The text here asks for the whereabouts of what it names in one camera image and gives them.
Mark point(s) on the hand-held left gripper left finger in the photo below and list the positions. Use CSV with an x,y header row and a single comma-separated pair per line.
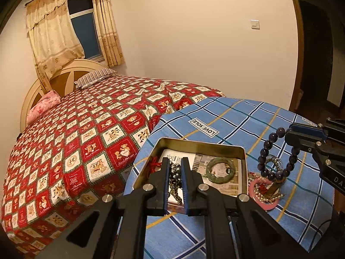
x,y
167,179

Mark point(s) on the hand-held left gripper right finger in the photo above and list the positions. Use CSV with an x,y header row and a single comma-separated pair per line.
x,y
184,183

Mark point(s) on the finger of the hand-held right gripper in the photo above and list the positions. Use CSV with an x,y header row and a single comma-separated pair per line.
x,y
302,140
307,129

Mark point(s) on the rectangular metal tin box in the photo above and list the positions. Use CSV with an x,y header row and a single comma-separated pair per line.
x,y
231,151

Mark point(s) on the pink bangle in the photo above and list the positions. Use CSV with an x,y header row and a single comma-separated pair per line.
x,y
253,194

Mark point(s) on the green jade bangle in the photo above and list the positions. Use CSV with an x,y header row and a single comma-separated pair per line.
x,y
211,174

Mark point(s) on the blue plaid towel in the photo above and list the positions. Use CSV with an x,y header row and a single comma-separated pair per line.
x,y
242,121

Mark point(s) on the bed with red quilt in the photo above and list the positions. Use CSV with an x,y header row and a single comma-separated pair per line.
x,y
89,140

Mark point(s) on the striped pillow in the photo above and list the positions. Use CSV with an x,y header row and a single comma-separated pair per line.
x,y
94,77

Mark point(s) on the pink pillow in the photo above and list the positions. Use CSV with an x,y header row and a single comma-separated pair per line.
x,y
43,105

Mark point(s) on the cream wooden headboard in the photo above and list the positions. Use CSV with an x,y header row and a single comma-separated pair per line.
x,y
72,68

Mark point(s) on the narrow beige floral curtain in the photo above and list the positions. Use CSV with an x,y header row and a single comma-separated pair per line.
x,y
106,24

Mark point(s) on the window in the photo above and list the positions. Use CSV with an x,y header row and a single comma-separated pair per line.
x,y
83,29

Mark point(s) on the wide beige floral curtain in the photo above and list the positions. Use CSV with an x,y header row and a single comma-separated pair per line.
x,y
51,35

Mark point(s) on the brown wooden door frame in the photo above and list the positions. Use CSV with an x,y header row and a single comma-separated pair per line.
x,y
296,45

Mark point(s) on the white light switch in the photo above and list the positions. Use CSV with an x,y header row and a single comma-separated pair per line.
x,y
255,24

